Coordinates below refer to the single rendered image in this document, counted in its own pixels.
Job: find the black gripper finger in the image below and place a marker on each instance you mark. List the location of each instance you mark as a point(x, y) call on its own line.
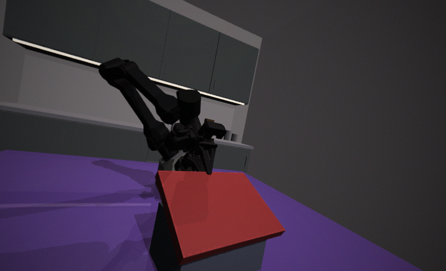
point(207, 154)
point(196, 163)

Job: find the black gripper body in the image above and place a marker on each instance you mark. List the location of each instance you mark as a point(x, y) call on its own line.
point(202, 133)

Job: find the red lid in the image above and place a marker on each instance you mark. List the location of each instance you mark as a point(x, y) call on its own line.
point(208, 214)

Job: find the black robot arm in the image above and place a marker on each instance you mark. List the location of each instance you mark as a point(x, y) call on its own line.
point(126, 76)

